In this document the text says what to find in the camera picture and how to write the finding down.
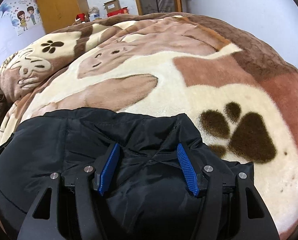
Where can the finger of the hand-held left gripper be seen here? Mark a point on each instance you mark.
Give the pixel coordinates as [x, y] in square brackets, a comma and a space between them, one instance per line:
[0, 148]

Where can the open cardboard box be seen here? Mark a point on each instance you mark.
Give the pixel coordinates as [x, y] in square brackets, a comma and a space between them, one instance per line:
[113, 5]

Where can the black puffer jacket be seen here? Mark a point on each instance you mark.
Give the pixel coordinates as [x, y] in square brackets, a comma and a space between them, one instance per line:
[64, 142]

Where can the clear plastic jar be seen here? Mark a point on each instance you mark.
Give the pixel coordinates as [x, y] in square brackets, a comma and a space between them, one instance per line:
[94, 14]

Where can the wooden wardrobe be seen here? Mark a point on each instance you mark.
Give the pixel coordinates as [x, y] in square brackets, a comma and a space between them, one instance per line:
[61, 12]

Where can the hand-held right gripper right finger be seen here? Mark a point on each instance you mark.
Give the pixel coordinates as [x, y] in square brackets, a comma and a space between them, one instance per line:
[187, 170]

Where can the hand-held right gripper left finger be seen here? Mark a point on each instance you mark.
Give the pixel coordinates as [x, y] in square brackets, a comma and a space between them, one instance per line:
[109, 170]

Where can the red santa hat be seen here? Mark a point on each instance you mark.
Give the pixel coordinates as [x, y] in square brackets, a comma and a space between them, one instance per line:
[81, 17]

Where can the cartoon wall poster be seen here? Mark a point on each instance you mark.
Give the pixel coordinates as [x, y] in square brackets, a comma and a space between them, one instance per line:
[23, 17]

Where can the red gift box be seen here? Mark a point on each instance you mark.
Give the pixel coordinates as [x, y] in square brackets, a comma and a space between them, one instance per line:
[119, 12]

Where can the brown printed fleece blanket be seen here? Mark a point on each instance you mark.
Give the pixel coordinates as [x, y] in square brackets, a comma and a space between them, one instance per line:
[189, 67]

